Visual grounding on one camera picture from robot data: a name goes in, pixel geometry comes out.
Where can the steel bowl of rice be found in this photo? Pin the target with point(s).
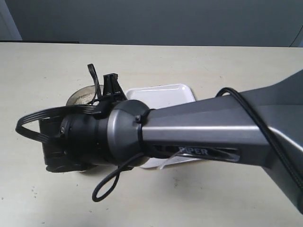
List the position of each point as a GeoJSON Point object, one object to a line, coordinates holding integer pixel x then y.
{"type": "Point", "coordinates": [83, 96]}

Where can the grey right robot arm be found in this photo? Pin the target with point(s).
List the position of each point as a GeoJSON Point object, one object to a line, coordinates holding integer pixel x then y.
{"type": "Point", "coordinates": [261, 127]}

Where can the white rectangular plastic tray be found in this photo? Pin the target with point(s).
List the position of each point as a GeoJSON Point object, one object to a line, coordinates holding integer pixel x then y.
{"type": "Point", "coordinates": [160, 97]}

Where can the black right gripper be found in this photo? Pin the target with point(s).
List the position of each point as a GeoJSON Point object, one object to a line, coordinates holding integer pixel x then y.
{"type": "Point", "coordinates": [55, 156]}

